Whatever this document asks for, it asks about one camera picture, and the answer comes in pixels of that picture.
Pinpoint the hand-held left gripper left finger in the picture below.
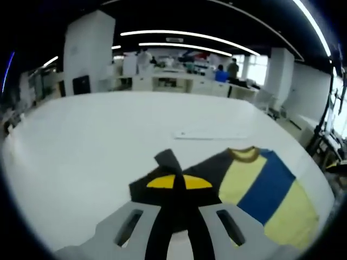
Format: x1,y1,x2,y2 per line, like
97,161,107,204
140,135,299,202
94,174,181,260

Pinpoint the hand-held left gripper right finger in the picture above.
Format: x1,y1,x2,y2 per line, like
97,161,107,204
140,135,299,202
178,174,265,260

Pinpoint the yellow blue grey garment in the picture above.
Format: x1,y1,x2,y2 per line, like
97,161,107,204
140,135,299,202
128,146,321,250

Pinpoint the white strip template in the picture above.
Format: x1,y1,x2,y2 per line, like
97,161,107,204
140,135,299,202
172,126,249,141

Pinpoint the white chair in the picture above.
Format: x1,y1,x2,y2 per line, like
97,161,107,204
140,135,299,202
254,88,275,112

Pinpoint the white cabinet row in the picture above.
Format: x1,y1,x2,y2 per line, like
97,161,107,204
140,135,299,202
131,71,259,100

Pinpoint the black metal stand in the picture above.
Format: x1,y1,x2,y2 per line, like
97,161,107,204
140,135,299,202
305,63,347,166

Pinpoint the black cabinet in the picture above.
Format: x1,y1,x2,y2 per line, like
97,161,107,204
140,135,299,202
72,75,91,96

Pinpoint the long ceiling light strip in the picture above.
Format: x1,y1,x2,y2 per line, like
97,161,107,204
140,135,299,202
120,30,261,56

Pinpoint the side ceiling light strip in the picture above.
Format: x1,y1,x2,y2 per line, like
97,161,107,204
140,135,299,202
42,55,59,68

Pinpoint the bright ceiling light strip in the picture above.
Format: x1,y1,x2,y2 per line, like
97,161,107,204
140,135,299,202
292,0,333,58

